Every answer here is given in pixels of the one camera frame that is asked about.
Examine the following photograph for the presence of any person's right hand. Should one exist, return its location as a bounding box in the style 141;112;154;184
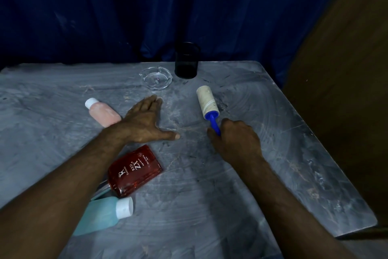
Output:
207;118;264;167

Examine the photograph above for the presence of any person's left hand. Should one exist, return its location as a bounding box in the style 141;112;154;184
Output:
116;94;181;144

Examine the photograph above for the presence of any blue lint roller handle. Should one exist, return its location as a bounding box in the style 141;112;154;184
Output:
203;110;222;137

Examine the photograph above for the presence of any pink bottle white cap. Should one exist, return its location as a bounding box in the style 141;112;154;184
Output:
84;98;122;128

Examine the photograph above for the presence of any red perfume bottle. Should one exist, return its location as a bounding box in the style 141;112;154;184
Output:
91;144;163;201

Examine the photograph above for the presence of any clear glass ashtray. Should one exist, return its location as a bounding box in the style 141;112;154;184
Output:
139;66;173;90

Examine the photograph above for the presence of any white lint roll refill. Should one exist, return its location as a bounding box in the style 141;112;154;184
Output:
196;85;219;114

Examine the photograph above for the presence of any black mesh cup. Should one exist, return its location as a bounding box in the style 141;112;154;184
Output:
174;42;201;80

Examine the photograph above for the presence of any light blue bottle white cap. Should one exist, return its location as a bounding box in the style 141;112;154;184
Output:
72;196;134;237

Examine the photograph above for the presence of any person's left forearm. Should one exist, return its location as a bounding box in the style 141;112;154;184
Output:
0;125;131;259

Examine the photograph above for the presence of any person's right forearm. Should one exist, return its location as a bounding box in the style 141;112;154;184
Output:
233;156;358;259

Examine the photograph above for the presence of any dark blue curtain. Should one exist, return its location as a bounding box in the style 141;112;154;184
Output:
0;0;355;86

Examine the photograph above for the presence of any brown wooden panel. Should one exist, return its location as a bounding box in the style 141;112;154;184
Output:
282;0;388;229

